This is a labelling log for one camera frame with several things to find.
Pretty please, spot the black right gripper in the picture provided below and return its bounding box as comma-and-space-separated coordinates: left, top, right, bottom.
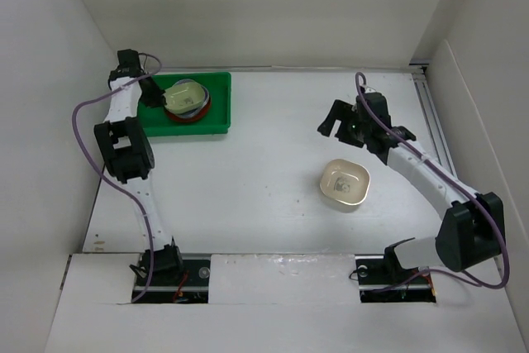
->
317, 99, 370, 148

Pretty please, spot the green square panda dish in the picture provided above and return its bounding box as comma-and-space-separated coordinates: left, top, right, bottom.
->
163, 80, 207, 114

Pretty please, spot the purple square panda dish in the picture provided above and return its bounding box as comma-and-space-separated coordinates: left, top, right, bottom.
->
169, 79, 211, 118

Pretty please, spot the cream square panda dish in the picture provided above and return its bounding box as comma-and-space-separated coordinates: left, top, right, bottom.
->
319, 159, 371, 208

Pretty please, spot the red round plate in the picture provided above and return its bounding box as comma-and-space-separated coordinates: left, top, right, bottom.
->
164, 99, 212, 124

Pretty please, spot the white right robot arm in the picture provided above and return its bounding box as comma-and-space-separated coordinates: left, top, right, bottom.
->
317, 91, 510, 290

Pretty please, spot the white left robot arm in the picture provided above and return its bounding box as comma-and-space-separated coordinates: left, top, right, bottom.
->
93, 49, 185, 287

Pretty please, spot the green plastic bin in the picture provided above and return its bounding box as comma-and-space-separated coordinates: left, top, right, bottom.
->
137, 72, 231, 137

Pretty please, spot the aluminium side rail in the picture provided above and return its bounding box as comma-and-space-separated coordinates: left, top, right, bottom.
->
409, 63, 453, 170

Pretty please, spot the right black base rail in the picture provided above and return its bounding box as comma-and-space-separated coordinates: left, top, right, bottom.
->
349, 255, 436, 303

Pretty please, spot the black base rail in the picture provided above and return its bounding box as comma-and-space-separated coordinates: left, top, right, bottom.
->
349, 255, 436, 303
131, 255, 211, 304

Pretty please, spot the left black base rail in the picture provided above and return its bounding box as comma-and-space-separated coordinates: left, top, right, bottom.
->
131, 255, 211, 304

